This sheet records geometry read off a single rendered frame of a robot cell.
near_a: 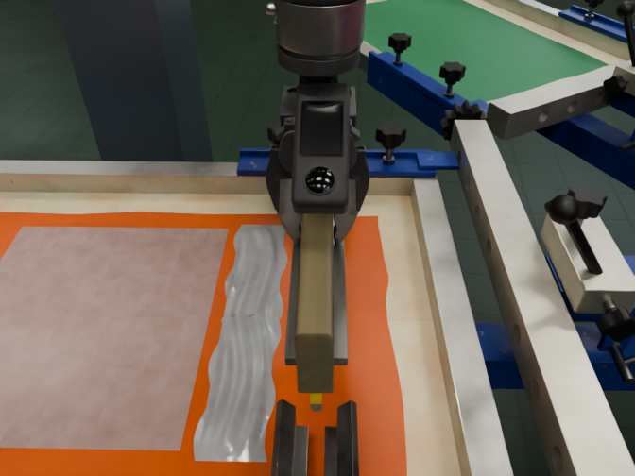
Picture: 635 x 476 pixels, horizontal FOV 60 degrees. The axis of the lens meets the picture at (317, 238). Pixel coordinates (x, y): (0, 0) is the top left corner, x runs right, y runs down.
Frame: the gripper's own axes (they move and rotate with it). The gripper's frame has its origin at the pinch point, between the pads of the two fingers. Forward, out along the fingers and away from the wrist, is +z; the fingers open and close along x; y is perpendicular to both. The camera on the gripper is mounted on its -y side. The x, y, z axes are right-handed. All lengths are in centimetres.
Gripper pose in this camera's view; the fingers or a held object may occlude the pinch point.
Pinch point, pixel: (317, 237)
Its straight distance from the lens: 58.5
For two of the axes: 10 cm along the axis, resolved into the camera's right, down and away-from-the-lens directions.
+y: 0.2, -6.6, 7.6
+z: 0.0, 7.6, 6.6
